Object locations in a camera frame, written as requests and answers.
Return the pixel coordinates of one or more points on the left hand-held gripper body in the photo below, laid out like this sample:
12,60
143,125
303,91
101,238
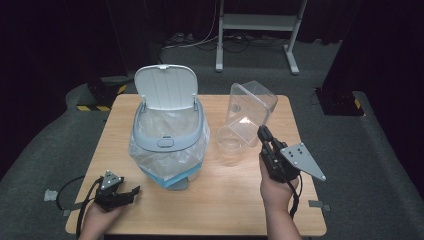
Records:
108,196

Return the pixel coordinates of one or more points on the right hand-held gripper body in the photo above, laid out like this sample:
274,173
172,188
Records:
280,163

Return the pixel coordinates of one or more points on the clear rectangular plastic container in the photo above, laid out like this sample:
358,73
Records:
250,103

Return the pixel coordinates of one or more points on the white and grey trash can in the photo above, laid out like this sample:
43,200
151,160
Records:
166,90

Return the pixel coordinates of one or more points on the person's left hand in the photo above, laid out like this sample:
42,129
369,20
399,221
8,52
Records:
96,221

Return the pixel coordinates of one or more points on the person's right hand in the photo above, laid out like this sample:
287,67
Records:
278,195

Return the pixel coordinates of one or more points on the clear round plastic bowl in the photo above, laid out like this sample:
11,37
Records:
231,145

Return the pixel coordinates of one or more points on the small grey tape strip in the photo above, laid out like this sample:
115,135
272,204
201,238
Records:
66,212

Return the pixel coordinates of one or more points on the clear plastic trash bag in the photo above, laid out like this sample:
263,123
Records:
170,160

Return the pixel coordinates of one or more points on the flat grey tape strip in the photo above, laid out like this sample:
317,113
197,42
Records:
318,204

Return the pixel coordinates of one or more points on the crumpled grey tape piece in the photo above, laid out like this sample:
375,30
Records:
50,195

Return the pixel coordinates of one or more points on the black stand base striped tape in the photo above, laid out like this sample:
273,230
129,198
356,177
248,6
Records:
100,91

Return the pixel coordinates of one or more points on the white metal stand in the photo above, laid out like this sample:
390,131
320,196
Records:
258,22

